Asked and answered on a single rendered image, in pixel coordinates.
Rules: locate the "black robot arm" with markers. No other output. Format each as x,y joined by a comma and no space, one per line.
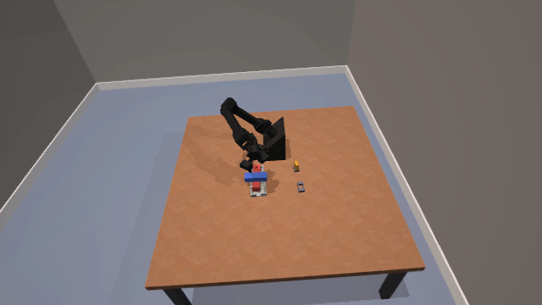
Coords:
228,108

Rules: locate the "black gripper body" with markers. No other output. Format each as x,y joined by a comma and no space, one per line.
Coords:
247,164

